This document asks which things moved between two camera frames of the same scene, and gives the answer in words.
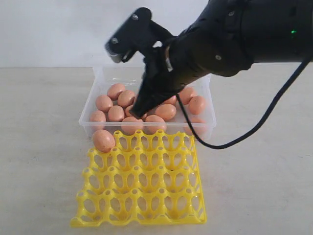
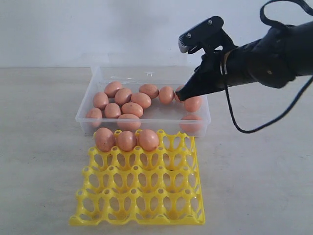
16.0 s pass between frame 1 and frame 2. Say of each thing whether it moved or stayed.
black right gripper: moved
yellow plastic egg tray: stayed
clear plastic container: stayed
